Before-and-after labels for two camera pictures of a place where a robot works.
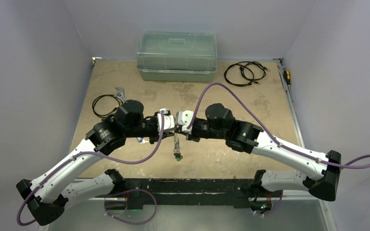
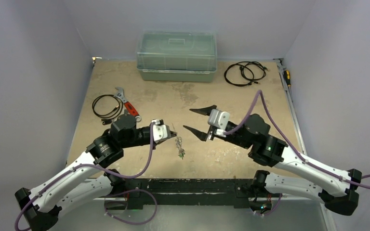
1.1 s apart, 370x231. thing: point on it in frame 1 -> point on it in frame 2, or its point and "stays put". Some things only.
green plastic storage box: (177, 56) stays put
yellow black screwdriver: (287, 77) stays put
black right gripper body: (191, 134) -> (209, 128)
